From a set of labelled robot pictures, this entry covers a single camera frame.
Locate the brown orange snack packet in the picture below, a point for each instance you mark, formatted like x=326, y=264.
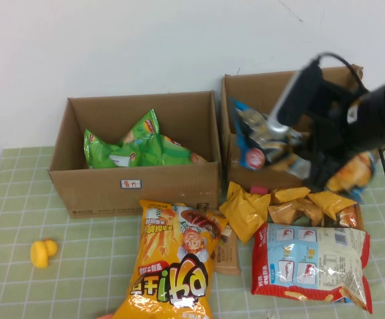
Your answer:
x=285, y=212

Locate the large orange fries snack bag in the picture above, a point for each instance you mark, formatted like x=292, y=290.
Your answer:
x=165, y=259

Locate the small red block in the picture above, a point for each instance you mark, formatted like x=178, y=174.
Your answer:
x=258, y=190

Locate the blue black chips bag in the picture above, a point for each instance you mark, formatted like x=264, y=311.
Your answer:
x=252, y=156

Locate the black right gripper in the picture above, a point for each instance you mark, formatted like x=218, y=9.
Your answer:
x=328, y=133

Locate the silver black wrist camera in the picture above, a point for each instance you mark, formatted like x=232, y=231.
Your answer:
x=295, y=96

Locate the green checked tablecloth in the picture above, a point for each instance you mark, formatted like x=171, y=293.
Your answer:
x=12, y=199

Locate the plain yellow snack packet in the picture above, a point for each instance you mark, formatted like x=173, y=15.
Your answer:
x=242, y=212

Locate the red white shrimp chips bag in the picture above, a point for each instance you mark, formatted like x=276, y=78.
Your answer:
x=312, y=262

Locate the green potato chip bag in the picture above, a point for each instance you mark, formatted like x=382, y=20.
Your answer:
x=152, y=154
x=185, y=156
x=145, y=128
x=95, y=149

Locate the plain taped cardboard box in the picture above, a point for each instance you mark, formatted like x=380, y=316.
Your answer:
x=262, y=89

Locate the brown biscuit packet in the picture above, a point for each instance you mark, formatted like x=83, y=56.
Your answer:
x=227, y=259

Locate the cardboard box with printed website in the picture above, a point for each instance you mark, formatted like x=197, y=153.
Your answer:
x=95, y=192

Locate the yellow rubber duck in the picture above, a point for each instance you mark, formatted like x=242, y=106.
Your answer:
x=41, y=254

